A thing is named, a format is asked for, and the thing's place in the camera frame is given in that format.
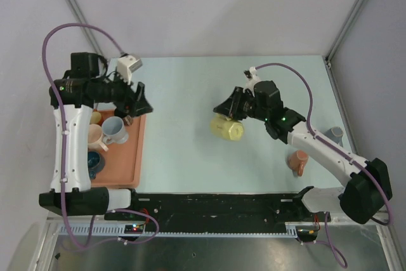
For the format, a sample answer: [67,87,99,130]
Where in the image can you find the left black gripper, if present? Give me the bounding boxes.
[95,66,154,117]

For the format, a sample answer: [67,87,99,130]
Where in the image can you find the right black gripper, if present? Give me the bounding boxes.
[214,87,268,122]

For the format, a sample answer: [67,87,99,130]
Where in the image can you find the dark brown mug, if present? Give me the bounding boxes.
[114,109,133,126]

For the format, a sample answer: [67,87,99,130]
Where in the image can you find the yellow mug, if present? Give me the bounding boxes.
[210,114,244,141]

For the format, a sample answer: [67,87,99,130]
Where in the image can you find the orange mug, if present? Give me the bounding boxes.
[89,111,103,126]

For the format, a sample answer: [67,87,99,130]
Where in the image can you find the large pink mug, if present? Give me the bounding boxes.
[88,124,108,152]

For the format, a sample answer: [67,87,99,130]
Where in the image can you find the blue mug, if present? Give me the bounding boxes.
[88,151,105,180]

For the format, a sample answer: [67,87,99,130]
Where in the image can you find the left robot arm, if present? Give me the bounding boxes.
[39,53,153,220]

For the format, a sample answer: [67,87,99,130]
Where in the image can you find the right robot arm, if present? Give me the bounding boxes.
[213,81,392,224]

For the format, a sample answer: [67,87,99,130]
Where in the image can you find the small salmon mug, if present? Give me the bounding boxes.
[287,150,309,176]

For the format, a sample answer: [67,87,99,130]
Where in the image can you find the grey mug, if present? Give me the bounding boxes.
[324,126,344,147]

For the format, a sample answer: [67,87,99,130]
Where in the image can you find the salmon plastic tray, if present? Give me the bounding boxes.
[91,115,147,188]

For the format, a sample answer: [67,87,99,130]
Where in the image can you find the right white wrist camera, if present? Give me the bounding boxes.
[244,67,261,93]

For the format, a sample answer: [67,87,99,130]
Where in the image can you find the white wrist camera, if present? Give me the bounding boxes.
[244,67,261,93]
[116,55,143,85]

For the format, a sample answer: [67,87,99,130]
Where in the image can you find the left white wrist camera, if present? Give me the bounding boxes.
[116,55,143,85]

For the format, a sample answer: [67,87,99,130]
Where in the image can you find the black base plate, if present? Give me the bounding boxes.
[104,188,372,234]

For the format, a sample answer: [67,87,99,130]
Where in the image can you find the white cable duct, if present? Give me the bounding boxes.
[71,223,298,239]

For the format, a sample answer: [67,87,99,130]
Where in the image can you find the left aluminium frame post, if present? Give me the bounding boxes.
[65,0,104,56]

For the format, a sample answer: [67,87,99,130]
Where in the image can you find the aluminium frame post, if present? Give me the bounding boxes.
[65,0,104,56]
[324,0,368,63]

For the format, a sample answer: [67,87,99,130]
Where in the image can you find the right aluminium frame post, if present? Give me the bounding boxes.
[324,0,368,63]

